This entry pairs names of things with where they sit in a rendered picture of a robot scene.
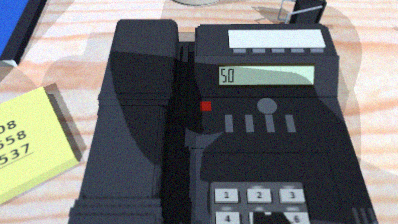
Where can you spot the yellow sticky note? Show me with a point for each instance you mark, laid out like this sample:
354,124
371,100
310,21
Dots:
33,144

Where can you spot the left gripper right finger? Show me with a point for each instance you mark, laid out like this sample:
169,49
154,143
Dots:
279,218

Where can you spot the black binder clip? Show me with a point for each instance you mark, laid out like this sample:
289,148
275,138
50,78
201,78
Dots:
310,13

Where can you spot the dark grey telephone handset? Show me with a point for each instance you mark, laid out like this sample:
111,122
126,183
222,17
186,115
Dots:
140,91

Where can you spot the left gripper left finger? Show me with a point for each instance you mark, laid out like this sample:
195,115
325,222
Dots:
261,218

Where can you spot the blue mug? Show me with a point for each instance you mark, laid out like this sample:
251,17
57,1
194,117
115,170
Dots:
196,2

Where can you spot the blue notebook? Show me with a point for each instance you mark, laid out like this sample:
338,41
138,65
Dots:
18,19

